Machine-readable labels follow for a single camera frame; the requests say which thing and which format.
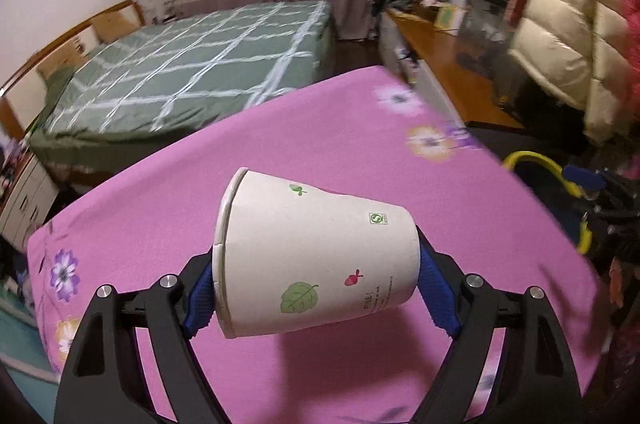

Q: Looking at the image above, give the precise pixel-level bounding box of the green tissue box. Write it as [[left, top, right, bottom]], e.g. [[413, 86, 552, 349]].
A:
[[432, 4, 463, 30]]

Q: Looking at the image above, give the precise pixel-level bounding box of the leaf print paper cup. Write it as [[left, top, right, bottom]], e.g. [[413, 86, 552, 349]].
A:
[[211, 167, 421, 340]]

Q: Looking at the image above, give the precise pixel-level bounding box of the wooden side desk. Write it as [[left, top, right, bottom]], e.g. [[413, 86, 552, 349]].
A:
[[377, 7, 526, 132]]

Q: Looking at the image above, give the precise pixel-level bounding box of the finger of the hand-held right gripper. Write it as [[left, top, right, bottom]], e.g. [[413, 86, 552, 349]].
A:
[[562, 167, 608, 195]]

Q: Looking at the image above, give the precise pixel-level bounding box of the white nightstand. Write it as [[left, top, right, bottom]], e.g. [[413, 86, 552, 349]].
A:
[[0, 149, 61, 250]]

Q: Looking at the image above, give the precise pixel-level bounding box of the wooden bed headboard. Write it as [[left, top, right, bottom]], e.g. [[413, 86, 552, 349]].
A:
[[0, 0, 146, 140]]

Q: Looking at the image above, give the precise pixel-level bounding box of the yellow rimmed trash bin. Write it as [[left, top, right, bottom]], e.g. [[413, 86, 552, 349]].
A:
[[502, 149, 596, 255]]

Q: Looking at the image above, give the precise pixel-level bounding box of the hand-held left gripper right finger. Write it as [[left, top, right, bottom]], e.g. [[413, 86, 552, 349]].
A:
[[410, 227, 585, 424]]

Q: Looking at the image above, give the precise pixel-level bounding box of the cream puffer jacket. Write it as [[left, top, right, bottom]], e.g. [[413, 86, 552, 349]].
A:
[[507, 0, 640, 145]]

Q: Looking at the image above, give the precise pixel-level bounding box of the dark green bed sheet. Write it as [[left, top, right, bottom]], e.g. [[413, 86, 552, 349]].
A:
[[30, 12, 337, 192]]

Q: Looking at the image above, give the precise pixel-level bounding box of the pink floral tablecloth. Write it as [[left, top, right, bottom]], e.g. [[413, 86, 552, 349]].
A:
[[27, 65, 603, 424]]

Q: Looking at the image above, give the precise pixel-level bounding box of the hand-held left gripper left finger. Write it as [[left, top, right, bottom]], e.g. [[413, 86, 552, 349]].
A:
[[54, 253, 227, 424]]

